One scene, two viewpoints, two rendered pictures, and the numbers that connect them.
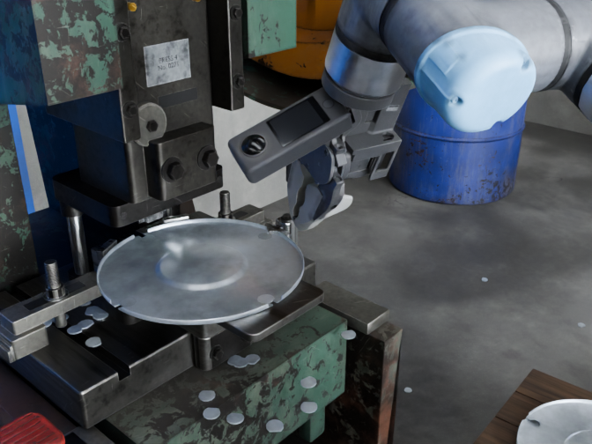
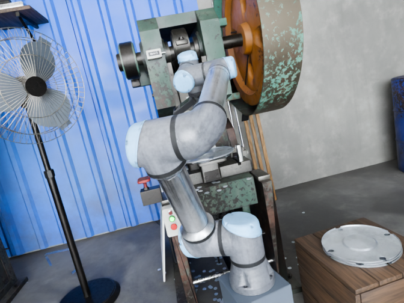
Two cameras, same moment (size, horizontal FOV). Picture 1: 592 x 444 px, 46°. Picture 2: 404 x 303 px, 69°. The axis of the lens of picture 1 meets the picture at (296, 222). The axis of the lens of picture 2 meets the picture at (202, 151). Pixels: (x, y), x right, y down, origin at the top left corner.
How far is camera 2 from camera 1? 0.90 m
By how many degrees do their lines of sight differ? 42
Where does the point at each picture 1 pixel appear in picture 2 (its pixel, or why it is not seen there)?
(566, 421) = (355, 231)
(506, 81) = (181, 79)
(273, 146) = (178, 108)
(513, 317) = not seen: outside the picture
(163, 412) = not seen: hidden behind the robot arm
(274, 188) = (333, 169)
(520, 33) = (190, 70)
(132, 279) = not seen: hidden behind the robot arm
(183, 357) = (199, 178)
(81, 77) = (164, 103)
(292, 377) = (229, 189)
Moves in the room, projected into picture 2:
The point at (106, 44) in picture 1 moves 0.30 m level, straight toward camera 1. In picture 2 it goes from (170, 95) to (133, 101)
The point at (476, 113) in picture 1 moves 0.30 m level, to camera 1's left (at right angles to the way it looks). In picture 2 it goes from (180, 88) to (128, 100)
